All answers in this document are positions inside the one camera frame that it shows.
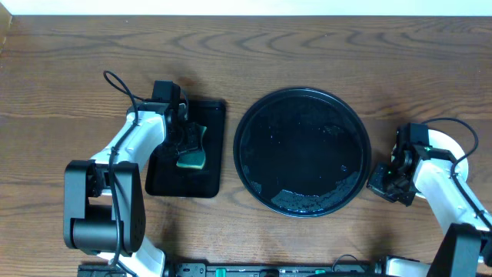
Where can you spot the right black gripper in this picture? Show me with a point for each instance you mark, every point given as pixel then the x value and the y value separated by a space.
pixel 375 183

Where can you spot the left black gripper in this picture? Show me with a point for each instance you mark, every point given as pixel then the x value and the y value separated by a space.
pixel 188 139

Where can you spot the light blue plate top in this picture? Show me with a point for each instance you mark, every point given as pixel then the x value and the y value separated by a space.
pixel 441 140

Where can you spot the green scrubbing sponge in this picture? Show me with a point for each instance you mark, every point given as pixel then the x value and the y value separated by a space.
pixel 192 154

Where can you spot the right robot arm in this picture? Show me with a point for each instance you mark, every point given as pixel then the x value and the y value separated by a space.
pixel 437 172

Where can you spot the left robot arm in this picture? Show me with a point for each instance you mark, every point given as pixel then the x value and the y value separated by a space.
pixel 104 210

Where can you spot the black rectangular tray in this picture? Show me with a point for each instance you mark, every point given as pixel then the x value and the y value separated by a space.
pixel 164 178

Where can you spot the round black serving tray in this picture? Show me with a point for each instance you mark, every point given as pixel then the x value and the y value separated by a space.
pixel 302 152

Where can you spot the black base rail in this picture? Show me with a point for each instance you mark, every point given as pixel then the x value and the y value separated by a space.
pixel 202 270

